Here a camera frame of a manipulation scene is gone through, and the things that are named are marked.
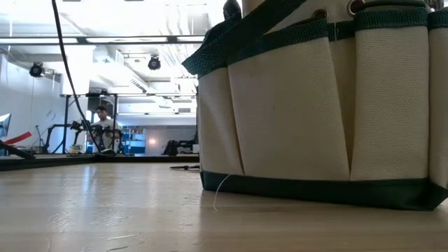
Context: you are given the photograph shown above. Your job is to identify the green and black garden snips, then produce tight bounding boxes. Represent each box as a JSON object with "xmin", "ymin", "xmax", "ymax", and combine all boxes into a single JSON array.
[{"xmin": 169, "ymin": 164, "xmax": 201, "ymax": 172}]

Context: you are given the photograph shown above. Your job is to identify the person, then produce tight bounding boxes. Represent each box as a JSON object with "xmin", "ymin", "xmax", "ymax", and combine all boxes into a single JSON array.
[{"xmin": 89, "ymin": 105, "xmax": 120, "ymax": 152}]

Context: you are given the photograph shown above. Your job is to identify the black hanging cable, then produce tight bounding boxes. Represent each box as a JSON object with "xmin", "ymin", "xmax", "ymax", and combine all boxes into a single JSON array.
[{"xmin": 50, "ymin": 0, "xmax": 118, "ymax": 157}]

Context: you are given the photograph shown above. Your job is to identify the black ceiling camera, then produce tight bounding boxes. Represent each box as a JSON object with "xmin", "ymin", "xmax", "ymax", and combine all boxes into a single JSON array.
[
  {"xmin": 29, "ymin": 61, "xmax": 46, "ymax": 78},
  {"xmin": 147, "ymin": 55, "xmax": 162, "ymax": 71}
]

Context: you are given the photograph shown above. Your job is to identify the blue shelf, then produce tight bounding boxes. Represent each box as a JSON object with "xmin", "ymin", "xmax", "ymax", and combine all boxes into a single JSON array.
[{"xmin": 121, "ymin": 127, "xmax": 147, "ymax": 155}]

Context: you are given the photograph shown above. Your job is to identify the beige and green gardening bag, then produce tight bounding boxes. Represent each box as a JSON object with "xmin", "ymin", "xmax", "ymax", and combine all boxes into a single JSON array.
[{"xmin": 181, "ymin": 0, "xmax": 448, "ymax": 212}]

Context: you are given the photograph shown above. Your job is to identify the black aluminium frame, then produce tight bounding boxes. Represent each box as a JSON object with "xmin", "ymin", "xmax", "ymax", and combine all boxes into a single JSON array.
[{"xmin": 0, "ymin": 139, "xmax": 200, "ymax": 172}]

